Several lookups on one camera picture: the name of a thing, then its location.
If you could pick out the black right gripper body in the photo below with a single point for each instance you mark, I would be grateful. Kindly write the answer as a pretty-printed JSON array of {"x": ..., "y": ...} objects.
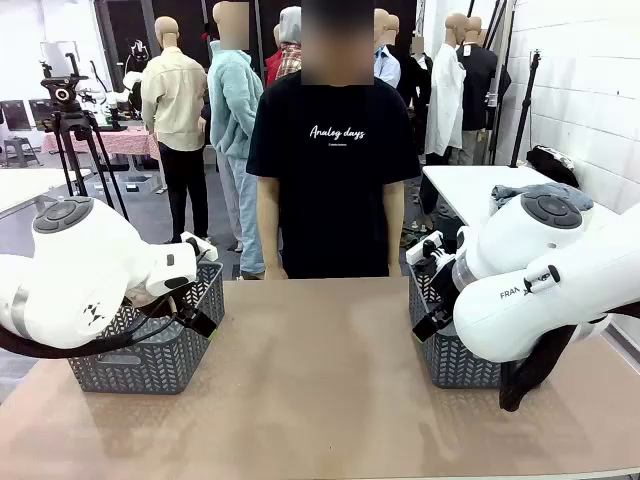
[{"x": 446, "y": 295}]

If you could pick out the grey stool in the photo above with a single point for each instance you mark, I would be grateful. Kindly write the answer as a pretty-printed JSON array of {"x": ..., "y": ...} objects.
[{"x": 20, "y": 150}]

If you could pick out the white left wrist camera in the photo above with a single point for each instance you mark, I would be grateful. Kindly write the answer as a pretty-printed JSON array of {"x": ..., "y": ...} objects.
[{"x": 200, "y": 247}]

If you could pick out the person in black t-shirt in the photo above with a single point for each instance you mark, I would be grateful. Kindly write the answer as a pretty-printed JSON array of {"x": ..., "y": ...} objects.
[{"x": 332, "y": 190}]

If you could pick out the person's left hand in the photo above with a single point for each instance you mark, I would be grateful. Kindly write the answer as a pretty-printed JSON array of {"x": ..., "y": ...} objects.
[{"x": 395, "y": 270}]

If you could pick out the person's right hand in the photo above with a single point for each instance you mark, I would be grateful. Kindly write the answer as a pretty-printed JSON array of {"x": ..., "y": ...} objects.
[{"x": 276, "y": 273}]

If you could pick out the black bag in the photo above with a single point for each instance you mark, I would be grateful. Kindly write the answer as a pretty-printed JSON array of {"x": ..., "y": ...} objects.
[{"x": 552, "y": 165}]

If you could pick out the mannequin in blue shirt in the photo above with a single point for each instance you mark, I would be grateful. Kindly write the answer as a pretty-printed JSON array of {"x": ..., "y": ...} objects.
[{"x": 387, "y": 67}]

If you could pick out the mannequin in cream shirt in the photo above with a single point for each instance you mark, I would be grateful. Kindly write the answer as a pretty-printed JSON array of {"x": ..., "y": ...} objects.
[{"x": 172, "y": 115}]

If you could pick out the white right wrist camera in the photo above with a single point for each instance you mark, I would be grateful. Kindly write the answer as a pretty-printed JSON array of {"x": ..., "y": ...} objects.
[{"x": 422, "y": 252}]

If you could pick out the mannequin in red top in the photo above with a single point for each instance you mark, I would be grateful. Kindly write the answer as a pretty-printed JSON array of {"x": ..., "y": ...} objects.
[{"x": 272, "y": 65}]

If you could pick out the black camera tripod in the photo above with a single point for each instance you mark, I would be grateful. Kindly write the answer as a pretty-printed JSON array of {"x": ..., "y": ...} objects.
[{"x": 70, "y": 120}]

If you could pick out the grey crumpled cloth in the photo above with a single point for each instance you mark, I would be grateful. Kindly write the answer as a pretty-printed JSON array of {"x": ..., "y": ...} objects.
[{"x": 510, "y": 192}]

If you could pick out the black light stand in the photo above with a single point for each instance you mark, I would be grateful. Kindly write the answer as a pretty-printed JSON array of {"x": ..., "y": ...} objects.
[{"x": 525, "y": 105}]

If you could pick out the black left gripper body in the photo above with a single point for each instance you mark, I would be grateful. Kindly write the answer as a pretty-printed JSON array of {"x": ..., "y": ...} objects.
[{"x": 186, "y": 314}]

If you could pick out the mannequin in plaid hoodie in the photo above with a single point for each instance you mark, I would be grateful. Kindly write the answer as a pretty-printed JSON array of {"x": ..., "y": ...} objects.
[{"x": 290, "y": 55}]

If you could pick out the table with pink cloth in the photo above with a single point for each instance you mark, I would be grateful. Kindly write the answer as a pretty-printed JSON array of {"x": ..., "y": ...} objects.
[{"x": 120, "y": 140}]

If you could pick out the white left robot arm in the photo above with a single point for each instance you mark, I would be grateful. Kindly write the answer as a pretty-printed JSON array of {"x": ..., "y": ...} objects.
[{"x": 75, "y": 280}]

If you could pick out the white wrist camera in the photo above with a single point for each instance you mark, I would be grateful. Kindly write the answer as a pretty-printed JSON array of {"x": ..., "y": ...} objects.
[
  {"x": 200, "y": 247},
  {"x": 422, "y": 252}
]

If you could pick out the mannequin in black shirt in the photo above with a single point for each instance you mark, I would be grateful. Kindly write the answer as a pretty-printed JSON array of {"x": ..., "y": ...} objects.
[{"x": 477, "y": 95}]

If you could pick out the person's right forearm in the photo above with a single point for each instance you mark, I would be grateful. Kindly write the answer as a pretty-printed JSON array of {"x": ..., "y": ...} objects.
[{"x": 272, "y": 245}]

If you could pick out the grey plastic woven basket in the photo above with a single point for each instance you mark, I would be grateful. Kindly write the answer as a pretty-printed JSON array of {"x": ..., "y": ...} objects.
[
  {"x": 165, "y": 360},
  {"x": 450, "y": 360}
]

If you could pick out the mannequin in white shirt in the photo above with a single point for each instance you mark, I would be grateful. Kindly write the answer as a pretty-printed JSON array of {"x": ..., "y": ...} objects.
[{"x": 445, "y": 110}]

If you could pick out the small white table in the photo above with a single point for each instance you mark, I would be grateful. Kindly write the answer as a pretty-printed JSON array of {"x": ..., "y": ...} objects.
[{"x": 30, "y": 185}]

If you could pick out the person's left forearm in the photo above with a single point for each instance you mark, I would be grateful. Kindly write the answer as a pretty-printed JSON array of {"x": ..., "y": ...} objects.
[{"x": 394, "y": 240}]

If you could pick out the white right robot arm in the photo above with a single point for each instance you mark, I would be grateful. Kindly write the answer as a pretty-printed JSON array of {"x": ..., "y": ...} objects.
[{"x": 540, "y": 280}]

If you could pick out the large white table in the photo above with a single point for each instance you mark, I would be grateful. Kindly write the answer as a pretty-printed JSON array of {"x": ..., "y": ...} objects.
[{"x": 470, "y": 185}]

